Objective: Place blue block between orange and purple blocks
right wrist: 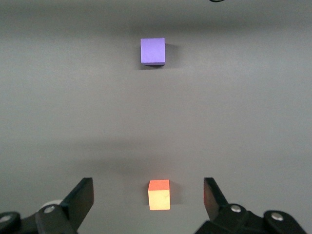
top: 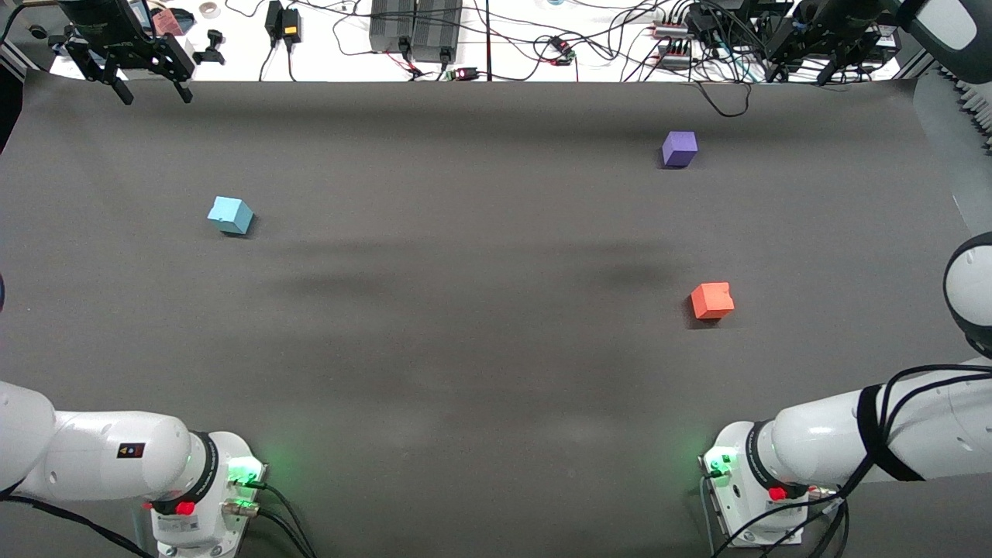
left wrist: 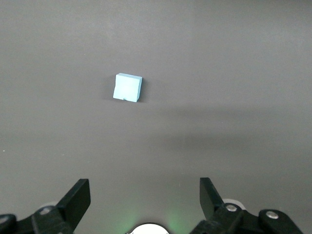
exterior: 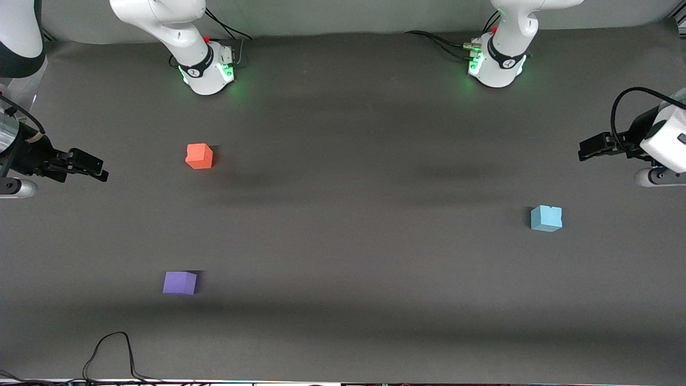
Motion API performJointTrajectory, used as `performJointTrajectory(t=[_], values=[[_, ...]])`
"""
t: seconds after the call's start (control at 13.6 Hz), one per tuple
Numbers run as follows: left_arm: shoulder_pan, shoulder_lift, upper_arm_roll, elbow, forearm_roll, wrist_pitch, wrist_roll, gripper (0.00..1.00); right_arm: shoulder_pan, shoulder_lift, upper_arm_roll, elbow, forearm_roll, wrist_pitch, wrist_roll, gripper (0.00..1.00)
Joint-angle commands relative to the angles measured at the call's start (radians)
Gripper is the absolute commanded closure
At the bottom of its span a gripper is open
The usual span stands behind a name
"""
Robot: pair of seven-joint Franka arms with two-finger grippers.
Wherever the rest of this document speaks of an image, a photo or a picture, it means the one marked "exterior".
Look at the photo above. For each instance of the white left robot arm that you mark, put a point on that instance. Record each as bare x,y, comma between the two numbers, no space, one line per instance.
506,59

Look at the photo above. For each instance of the black frame rail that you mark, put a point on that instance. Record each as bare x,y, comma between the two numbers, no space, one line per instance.
48,36

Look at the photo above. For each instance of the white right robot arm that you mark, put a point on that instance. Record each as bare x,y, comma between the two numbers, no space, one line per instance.
161,21

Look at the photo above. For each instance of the orange foam block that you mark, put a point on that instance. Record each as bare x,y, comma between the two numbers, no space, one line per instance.
199,156

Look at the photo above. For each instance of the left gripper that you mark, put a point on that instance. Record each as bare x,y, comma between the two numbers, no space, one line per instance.
632,140

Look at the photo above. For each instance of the purple foam block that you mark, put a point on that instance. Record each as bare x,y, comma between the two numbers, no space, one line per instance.
179,283

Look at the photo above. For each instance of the light blue foam block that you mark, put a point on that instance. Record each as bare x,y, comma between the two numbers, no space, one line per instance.
545,219

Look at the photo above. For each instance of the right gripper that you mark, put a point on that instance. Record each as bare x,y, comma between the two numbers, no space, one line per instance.
33,156

